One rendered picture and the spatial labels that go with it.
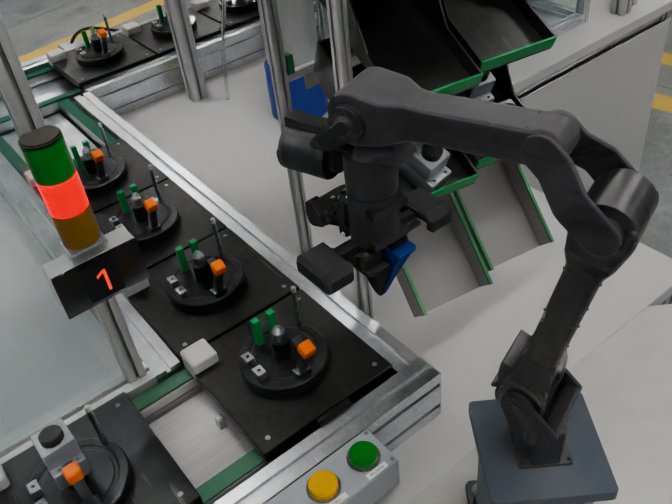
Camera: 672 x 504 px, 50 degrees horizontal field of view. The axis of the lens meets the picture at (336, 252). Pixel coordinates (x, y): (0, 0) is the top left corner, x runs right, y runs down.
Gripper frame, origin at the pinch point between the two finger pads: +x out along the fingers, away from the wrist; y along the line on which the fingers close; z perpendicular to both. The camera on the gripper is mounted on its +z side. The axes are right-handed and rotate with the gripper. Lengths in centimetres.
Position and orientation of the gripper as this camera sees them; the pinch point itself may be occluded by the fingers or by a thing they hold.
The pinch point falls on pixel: (378, 271)
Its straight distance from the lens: 84.6
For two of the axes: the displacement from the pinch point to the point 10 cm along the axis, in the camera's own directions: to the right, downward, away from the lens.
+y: -7.8, 4.5, -4.2
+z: -6.1, -4.6, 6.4
